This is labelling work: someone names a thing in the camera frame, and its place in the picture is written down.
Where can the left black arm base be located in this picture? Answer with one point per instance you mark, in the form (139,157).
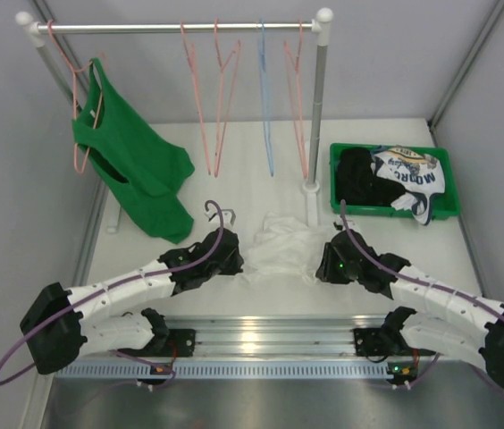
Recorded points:
(180,343)

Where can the aluminium mounting rail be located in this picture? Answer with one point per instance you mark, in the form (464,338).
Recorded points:
(264,337)

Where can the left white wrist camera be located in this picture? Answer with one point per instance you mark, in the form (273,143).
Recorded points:
(215,217)

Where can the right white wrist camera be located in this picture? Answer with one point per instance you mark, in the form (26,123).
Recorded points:
(341,225)

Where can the white blue printed jersey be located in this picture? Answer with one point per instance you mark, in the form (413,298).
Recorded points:
(421,176)

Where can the silver clothes rack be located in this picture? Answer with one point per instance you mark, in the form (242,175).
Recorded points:
(320,25)

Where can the grey slotted cable duct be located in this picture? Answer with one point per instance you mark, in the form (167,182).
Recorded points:
(237,370)

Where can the black garment in bin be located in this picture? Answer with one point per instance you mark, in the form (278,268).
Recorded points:
(357,184)

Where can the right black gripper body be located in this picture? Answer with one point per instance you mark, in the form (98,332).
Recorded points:
(336,270)

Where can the pink hanger with green top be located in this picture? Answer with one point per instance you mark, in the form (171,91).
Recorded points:
(79,166)

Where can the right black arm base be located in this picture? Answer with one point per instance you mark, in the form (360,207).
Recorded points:
(378,344)

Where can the white tank top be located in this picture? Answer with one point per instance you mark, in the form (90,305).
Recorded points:
(284,249)

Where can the blue hanger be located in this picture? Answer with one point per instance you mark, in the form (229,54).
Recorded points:
(265,99)

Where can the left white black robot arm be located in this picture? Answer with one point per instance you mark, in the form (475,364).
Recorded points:
(62,324)

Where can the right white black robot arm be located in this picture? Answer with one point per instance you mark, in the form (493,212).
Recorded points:
(429,315)

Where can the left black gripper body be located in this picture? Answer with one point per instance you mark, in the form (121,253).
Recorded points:
(230,252)

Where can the green tank top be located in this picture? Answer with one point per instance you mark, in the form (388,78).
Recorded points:
(144,172)

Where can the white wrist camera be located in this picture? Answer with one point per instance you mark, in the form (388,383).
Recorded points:
(341,225)
(215,217)

